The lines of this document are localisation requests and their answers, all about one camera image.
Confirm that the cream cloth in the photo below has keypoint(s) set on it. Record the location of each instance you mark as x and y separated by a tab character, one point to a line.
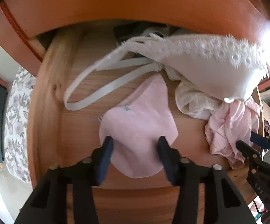
193	100

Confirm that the white lace bra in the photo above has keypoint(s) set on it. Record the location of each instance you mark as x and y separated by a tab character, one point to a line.
195	60

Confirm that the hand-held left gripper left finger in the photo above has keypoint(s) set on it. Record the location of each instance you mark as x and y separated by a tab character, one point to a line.
105	158

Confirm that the pink ruffled cloth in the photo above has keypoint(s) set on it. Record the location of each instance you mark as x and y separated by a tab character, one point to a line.
228	126

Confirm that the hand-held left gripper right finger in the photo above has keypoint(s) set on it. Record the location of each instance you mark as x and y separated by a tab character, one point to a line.
166	158

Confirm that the grey floral bedsheet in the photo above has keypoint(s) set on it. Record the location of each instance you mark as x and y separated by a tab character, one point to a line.
15	121

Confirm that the pink underwear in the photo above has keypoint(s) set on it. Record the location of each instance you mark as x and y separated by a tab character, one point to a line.
137	121

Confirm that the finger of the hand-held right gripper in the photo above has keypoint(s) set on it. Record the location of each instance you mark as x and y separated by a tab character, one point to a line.
248	150
261	141

